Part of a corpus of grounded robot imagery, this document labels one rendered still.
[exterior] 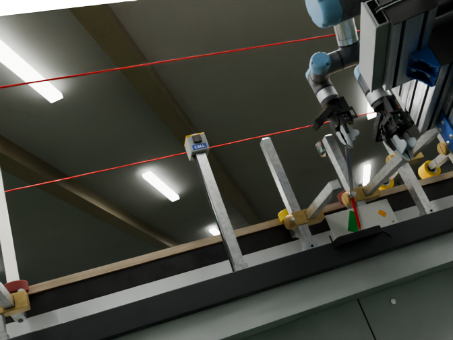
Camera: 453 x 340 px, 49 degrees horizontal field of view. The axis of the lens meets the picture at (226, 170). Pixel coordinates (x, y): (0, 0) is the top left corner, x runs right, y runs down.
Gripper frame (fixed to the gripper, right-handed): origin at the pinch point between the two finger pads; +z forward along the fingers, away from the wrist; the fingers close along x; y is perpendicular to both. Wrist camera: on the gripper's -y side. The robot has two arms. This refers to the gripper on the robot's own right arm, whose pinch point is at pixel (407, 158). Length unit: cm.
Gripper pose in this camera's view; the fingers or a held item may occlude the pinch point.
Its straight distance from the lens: 167.8
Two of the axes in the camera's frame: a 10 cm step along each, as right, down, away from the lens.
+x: 9.3, -2.2, 2.9
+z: 3.2, 8.6, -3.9
